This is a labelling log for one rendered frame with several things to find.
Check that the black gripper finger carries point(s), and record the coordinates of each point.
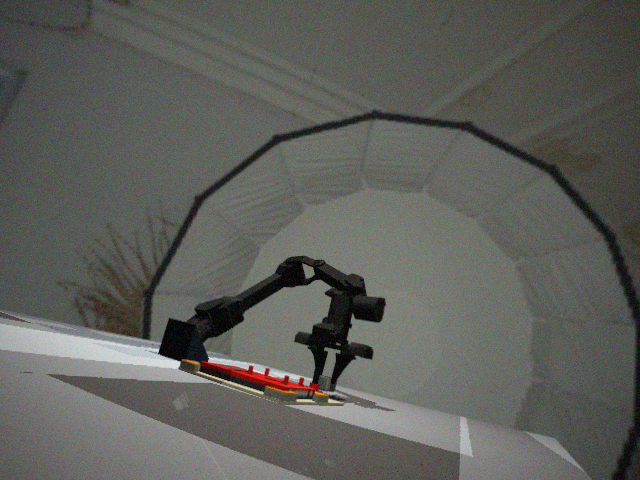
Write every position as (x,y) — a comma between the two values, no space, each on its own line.
(342,361)
(319,358)

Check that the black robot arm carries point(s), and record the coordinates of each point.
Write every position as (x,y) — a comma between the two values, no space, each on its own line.
(348,295)

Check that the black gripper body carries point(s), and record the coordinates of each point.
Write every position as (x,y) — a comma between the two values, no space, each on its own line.
(353,349)

